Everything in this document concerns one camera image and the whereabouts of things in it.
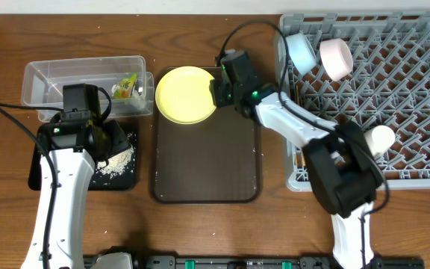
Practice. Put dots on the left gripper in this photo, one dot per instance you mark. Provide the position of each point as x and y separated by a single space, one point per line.
121 142

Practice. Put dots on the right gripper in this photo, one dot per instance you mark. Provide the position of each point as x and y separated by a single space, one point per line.
219 92

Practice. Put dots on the pile of rice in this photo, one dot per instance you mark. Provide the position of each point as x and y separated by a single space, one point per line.
117 165

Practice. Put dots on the yellow plate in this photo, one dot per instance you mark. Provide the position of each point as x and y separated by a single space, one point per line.
183 95

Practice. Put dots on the green orange snack wrapper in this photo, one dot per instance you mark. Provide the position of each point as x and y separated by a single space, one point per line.
124 88

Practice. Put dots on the white tissue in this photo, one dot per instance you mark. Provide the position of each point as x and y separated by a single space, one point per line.
138 100

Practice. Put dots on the blue bowl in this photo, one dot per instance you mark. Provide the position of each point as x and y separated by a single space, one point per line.
301 53

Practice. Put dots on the pink bowl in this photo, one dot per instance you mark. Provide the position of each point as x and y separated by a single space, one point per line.
336 58

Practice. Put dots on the white green cup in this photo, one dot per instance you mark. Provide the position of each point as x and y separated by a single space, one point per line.
379 140

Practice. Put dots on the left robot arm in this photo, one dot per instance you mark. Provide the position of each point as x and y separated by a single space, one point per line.
70 144

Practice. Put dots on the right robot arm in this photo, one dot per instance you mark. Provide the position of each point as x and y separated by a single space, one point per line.
339 159

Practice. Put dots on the black waste tray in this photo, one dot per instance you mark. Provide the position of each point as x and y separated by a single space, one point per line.
125 182

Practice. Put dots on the grey dishwasher rack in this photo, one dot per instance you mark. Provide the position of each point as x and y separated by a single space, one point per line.
389 84

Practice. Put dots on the clear plastic bin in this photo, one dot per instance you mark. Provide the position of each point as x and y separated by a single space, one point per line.
43 82

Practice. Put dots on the dark brown serving tray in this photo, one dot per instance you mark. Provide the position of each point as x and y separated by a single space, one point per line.
215 161

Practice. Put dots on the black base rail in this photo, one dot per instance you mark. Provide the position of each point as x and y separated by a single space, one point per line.
126 260

